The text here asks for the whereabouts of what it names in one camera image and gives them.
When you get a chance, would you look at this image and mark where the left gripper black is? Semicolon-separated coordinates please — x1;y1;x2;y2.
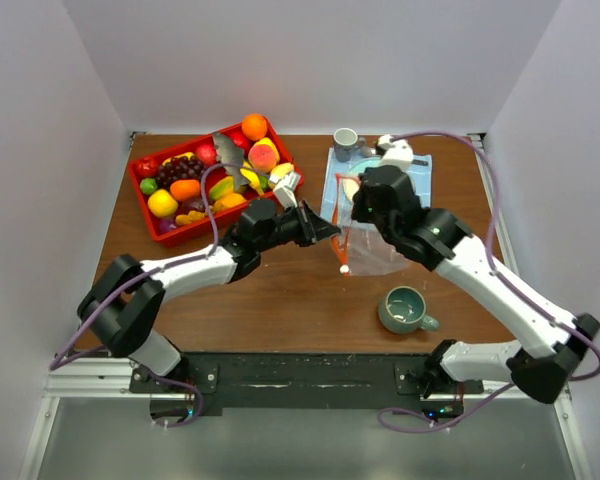
256;199;340;253

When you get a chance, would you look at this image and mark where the clear zip top bag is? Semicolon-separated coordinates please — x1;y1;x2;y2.
330;173;410;276

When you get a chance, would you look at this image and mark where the orange pretzel snack toy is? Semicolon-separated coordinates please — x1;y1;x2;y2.
174;208;215;227

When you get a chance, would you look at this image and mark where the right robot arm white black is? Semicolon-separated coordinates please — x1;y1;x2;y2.
352;165;600;404

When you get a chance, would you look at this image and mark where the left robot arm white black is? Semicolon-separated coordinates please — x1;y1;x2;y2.
77;198;340;392

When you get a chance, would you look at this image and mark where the blue checked cloth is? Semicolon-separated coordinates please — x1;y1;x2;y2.
320;148;433;220

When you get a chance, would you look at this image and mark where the blue cream plate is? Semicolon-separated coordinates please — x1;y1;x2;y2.
340;157;380;202

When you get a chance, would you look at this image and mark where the yellow lemon toy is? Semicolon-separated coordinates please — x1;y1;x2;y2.
268;162;295;189

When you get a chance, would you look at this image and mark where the grey white cup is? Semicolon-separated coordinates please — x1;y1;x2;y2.
333;127;366;162

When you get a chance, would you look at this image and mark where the yellow banana toy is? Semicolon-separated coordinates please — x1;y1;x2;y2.
240;162;265;196

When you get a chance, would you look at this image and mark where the peach toy fruit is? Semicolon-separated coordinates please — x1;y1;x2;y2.
248;140;280;173

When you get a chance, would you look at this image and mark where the orange yellow mango toy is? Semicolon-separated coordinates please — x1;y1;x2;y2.
213;192;247;213

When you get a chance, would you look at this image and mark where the green yellow mango toy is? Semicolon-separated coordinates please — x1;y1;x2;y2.
209;176;242;202

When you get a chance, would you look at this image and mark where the green ceramic mug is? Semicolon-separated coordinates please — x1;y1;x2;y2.
377;286;440;335

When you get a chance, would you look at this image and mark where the grey toy fish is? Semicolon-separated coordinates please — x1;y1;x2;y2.
211;132;249;189

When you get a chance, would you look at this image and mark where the red apple toy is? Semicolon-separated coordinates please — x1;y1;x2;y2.
228;130;252;152

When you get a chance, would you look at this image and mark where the orange fruit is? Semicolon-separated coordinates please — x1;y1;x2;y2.
241;113;268;142

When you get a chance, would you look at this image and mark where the orange tangerine toy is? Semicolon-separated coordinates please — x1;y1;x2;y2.
169;179;201;202

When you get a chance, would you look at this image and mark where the red plastic tray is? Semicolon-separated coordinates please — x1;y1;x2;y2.
128;119;302;247

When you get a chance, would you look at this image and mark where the purple grapes bunch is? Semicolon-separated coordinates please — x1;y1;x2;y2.
155;155;207;189

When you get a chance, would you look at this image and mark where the purple onion toy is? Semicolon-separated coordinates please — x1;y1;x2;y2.
156;217;179;235

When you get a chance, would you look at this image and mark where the yellow round fruit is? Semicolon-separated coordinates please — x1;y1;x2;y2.
147;189;179;218

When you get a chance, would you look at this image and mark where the green lime toy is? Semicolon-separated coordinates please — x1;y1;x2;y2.
139;178;159;196

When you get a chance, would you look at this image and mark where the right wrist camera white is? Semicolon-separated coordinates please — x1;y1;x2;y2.
375;134;414;171

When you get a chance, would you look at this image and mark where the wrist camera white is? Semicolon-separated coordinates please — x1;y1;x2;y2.
273;171;301;209
375;134;414;171

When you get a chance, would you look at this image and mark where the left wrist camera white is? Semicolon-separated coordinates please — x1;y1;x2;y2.
273;171;301;209

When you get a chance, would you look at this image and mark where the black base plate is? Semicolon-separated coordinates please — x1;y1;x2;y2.
129;351;484;419

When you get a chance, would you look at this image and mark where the aluminium frame rail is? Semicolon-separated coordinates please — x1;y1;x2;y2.
42;349;156;399

